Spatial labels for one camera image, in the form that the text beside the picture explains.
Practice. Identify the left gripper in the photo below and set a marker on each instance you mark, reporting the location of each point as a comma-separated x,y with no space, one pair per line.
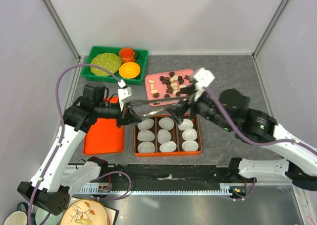
128,116

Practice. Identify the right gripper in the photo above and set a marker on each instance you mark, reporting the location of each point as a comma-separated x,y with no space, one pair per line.
179,110

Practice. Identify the metal tongs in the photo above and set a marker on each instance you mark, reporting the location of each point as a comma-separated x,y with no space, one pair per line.
148,108

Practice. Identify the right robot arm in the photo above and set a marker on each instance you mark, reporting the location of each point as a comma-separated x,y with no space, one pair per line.
230,111

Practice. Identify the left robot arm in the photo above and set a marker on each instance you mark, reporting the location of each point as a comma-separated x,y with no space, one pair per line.
49,189

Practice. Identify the orange chocolate box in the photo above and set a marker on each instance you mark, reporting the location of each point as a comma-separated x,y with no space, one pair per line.
176,136

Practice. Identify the white paper cup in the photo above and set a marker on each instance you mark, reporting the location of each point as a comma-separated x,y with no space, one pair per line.
190,145
145,135
146,124
189,134
146,147
166,123
186,124
169,146
163,136

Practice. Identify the pink tray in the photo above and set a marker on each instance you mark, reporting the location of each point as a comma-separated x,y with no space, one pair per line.
166,86

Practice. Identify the orange box lid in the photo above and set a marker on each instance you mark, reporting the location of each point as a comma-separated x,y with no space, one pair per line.
104,137

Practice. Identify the orange bowl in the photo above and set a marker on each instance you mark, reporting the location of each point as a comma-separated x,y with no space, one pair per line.
129,70

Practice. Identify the green dotted plate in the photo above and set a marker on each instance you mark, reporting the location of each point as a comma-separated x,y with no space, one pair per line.
108,61

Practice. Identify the orange mug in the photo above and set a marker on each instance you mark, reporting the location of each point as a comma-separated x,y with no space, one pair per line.
128,55

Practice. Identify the painted bird plate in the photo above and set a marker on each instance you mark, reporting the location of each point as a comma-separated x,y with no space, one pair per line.
85,212

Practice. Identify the white green mug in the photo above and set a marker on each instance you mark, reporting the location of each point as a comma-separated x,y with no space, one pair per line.
20,216

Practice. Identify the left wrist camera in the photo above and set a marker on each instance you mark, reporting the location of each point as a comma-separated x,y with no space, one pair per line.
124,94

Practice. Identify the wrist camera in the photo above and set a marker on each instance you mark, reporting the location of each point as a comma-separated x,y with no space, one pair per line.
124,94
202,78

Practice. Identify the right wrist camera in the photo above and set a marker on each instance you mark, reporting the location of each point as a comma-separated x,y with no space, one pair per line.
202,78

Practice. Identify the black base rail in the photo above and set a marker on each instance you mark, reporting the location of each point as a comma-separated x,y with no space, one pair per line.
177,177

